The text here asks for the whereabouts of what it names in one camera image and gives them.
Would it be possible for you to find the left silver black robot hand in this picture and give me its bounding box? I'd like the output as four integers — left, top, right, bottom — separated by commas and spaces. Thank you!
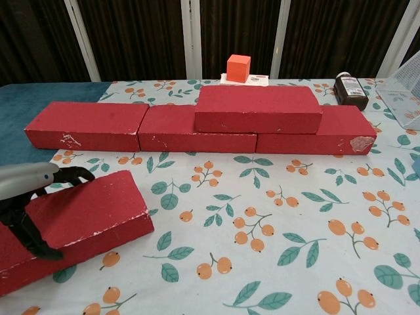
0, 161, 96, 261

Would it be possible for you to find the red brick with white scuffs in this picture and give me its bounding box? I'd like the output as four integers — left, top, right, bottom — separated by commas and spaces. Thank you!
0, 169, 155, 289

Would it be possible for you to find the red foam brick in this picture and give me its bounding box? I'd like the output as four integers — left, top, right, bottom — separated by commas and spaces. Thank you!
194, 85, 324, 135
24, 101, 150, 152
137, 104, 258, 154

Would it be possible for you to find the teal felt table cover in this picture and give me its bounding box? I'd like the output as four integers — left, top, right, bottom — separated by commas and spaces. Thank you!
0, 81, 112, 171

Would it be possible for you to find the floral fruit print tablecloth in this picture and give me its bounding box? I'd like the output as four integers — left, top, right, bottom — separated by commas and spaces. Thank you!
0, 78, 420, 315

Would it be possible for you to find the orange foam cube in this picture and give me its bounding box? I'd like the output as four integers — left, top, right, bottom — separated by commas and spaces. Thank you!
226, 54, 252, 83

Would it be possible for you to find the white cardboard box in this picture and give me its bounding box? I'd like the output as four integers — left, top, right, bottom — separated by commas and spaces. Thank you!
219, 73, 270, 87

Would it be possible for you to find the red brick with chipped corner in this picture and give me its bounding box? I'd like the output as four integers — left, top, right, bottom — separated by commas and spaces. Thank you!
255, 104, 377, 154

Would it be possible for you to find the brown medicine bottle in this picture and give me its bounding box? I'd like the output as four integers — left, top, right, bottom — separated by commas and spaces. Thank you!
333, 72, 369, 112

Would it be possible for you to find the white metal frame post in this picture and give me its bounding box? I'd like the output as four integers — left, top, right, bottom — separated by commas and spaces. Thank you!
270, 0, 291, 79
180, 0, 203, 79
64, 0, 101, 82
382, 0, 420, 79

